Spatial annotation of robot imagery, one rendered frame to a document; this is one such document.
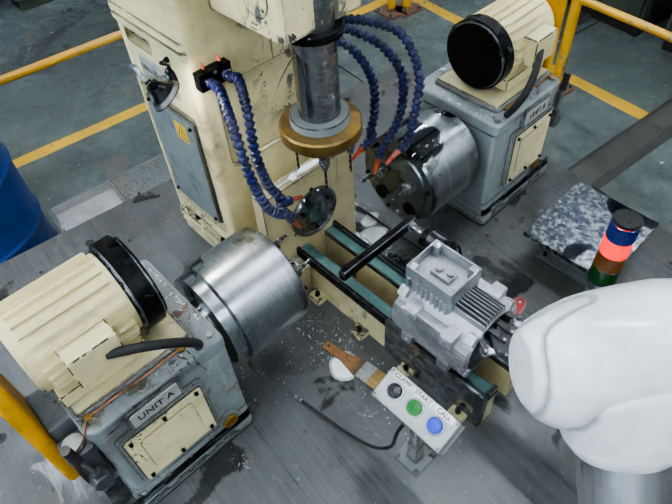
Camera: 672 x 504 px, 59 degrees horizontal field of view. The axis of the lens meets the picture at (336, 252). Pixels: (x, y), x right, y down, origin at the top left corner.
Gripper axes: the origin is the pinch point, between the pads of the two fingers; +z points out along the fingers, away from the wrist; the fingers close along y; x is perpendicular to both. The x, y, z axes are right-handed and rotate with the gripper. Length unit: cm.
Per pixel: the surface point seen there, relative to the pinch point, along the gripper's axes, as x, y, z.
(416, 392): -1.6, 22.7, -9.3
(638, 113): 112, -239, 36
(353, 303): 21.6, 7.2, 21.4
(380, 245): 7.2, -2.3, 23.1
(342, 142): -21.8, 2.0, 33.9
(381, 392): 0.9, 26.7, -4.3
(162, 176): 84, -5, 145
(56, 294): -23, 63, 38
